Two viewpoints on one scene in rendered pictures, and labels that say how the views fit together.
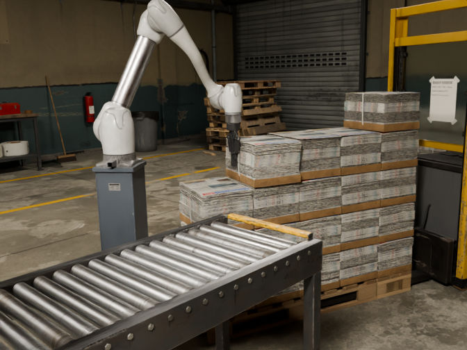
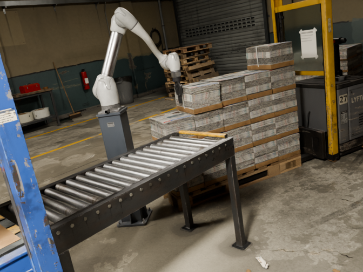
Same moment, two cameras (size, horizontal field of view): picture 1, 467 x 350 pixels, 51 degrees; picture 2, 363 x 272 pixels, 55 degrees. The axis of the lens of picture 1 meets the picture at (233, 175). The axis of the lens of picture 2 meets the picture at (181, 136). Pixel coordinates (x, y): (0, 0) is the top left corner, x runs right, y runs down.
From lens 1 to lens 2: 0.45 m
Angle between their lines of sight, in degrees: 4
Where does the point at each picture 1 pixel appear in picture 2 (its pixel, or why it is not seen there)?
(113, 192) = (110, 127)
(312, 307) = (232, 176)
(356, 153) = (255, 85)
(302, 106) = (228, 58)
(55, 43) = (55, 39)
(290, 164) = (214, 97)
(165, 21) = (126, 20)
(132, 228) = (124, 148)
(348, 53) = (255, 17)
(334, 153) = (241, 87)
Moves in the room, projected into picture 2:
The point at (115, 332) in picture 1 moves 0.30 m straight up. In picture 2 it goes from (122, 192) to (109, 134)
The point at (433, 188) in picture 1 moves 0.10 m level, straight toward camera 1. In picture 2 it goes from (310, 101) to (310, 102)
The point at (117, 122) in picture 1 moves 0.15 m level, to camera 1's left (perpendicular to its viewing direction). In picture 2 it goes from (106, 86) to (88, 89)
